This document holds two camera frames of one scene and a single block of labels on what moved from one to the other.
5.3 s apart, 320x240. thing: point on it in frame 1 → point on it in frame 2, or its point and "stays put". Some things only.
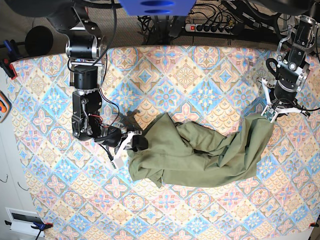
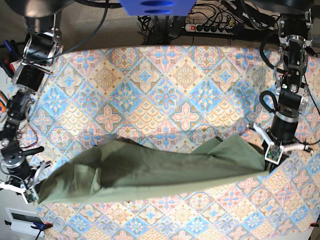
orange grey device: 5,106 stays put
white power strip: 212,29 stays put
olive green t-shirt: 187,154 → 121,167
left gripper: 110,136 → 19,169
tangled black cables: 160,30 stays put
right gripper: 282,95 → 283,130
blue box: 157,7 stays put
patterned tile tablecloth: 79,192 stays put
